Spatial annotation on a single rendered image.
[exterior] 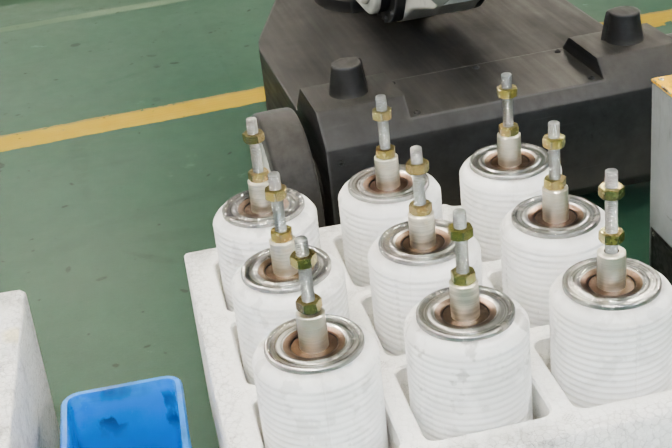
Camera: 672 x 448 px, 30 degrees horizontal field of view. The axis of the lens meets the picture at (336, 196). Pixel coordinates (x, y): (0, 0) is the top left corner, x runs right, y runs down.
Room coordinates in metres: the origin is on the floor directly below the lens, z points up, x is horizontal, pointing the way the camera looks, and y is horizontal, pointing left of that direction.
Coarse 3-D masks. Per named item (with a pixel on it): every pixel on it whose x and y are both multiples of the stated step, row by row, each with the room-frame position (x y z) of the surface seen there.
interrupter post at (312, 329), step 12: (324, 312) 0.78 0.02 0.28; (300, 324) 0.78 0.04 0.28; (312, 324) 0.78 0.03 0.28; (324, 324) 0.78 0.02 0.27; (300, 336) 0.78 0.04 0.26; (312, 336) 0.78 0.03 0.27; (324, 336) 0.78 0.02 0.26; (300, 348) 0.78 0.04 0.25; (312, 348) 0.78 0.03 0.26; (324, 348) 0.78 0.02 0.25
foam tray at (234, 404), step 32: (192, 256) 1.07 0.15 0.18; (192, 288) 1.01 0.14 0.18; (352, 288) 0.98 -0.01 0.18; (224, 320) 0.95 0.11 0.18; (352, 320) 0.93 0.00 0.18; (224, 352) 0.90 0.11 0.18; (384, 352) 0.87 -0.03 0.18; (544, 352) 0.87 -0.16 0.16; (224, 384) 0.85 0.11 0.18; (384, 384) 0.83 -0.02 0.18; (544, 384) 0.80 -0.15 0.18; (224, 416) 0.81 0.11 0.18; (256, 416) 0.82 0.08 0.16; (544, 416) 0.79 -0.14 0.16; (576, 416) 0.76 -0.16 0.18; (608, 416) 0.75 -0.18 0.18; (640, 416) 0.75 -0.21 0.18
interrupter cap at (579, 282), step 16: (576, 272) 0.84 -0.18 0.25; (592, 272) 0.84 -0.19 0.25; (640, 272) 0.83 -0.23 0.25; (656, 272) 0.83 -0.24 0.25; (576, 288) 0.82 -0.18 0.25; (592, 288) 0.82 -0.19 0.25; (624, 288) 0.82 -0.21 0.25; (640, 288) 0.81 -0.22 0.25; (656, 288) 0.81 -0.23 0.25; (592, 304) 0.80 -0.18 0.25; (608, 304) 0.79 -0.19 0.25; (624, 304) 0.79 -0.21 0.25; (640, 304) 0.79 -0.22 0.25
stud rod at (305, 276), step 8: (296, 240) 0.78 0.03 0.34; (304, 240) 0.78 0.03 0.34; (296, 248) 0.78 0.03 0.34; (304, 248) 0.78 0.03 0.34; (304, 256) 0.78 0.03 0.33; (304, 272) 0.78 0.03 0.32; (304, 280) 0.78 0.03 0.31; (312, 280) 0.79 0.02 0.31; (304, 288) 0.78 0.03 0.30; (312, 288) 0.79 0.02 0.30; (304, 296) 0.78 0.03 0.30; (312, 296) 0.78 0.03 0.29
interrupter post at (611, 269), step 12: (600, 252) 0.82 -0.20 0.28; (624, 252) 0.82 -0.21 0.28; (600, 264) 0.82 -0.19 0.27; (612, 264) 0.81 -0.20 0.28; (624, 264) 0.82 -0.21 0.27; (600, 276) 0.82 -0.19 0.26; (612, 276) 0.81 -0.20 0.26; (624, 276) 0.82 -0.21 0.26; (600, 288) 0.82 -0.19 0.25; (612, 288) 0.81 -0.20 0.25
